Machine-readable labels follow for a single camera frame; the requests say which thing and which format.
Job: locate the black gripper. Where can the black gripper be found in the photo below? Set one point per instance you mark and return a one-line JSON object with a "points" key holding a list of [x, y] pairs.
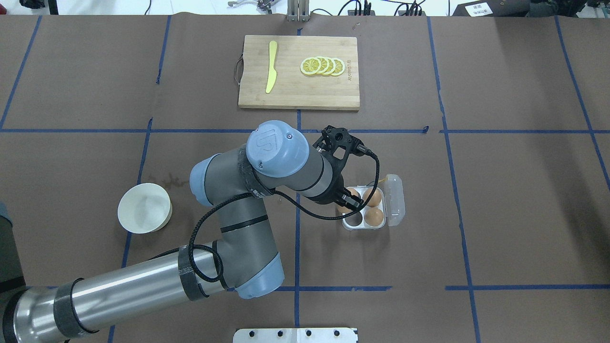
{"points": [[332, 195]]}

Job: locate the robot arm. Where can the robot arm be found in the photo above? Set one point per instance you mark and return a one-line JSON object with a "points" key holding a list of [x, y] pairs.
{"points": [[232, 246]]}

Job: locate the brown egg in box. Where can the brown egg in box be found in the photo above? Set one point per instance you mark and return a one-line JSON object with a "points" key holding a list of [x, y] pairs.
{"points": [[374, 217], [373, 196]]}

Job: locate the clear plastic egg box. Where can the clear plastic egg box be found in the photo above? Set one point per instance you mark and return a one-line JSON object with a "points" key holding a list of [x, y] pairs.
{"points": [[386, 208]]}

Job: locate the wooden cutting board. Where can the wooden cutting board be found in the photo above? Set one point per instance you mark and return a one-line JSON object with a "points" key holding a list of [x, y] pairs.
{"points": [[294, 90]]}

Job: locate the lemon slice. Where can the lemon slice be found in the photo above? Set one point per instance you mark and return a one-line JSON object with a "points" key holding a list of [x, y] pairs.
{"points": [[324, 64], [331, 66], [339, 67], [310, 66]]}

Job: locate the yellow plastic knife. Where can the yellow plastic knife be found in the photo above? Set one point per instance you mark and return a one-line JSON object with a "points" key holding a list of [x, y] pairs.
{"points": [[272, 73]]}

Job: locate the white bowl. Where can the white bowl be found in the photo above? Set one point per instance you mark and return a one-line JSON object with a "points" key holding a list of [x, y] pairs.
{"points": [[145, 208]]}

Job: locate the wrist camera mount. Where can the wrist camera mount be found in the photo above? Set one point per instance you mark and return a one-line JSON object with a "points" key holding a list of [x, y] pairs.
{"points": [[336, 145]]}

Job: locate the white camera pillar with base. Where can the white camera pillar with base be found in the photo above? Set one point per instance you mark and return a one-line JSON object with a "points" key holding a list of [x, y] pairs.
{"points": [[296, 335]]}

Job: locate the aluminium frame post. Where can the aluminium frame post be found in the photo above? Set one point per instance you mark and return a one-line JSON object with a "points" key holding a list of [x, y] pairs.
{"points": [[298, 10]]}

